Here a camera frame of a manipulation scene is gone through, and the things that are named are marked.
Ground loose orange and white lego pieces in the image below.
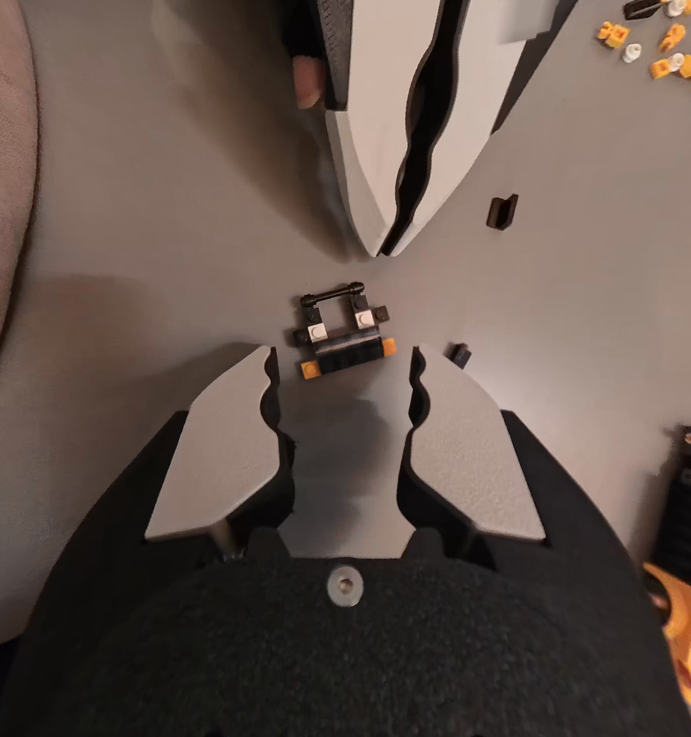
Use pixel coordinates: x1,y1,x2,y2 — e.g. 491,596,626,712
595,0,691,106

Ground black lego bracket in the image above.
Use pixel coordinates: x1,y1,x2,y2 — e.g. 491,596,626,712
486,193,520,232

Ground person's left hand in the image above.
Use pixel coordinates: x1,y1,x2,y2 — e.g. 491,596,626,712
281,0,327,111

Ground person's beige garment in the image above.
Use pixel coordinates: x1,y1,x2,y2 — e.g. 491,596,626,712
0,0,40,481

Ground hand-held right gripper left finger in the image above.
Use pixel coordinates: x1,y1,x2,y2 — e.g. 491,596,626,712
144,344,296,556

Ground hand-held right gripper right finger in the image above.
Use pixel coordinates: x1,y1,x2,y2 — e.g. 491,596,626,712
397,344,548,548

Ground black lego assembly with bar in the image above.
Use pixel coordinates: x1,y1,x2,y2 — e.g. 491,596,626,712
290,280,398,382

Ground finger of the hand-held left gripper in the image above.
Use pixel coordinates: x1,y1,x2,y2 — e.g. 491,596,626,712
324,0,441,258
380,0,531,258

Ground partly built lego vehicle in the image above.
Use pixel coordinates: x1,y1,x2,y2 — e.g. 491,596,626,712
643,422,691,712

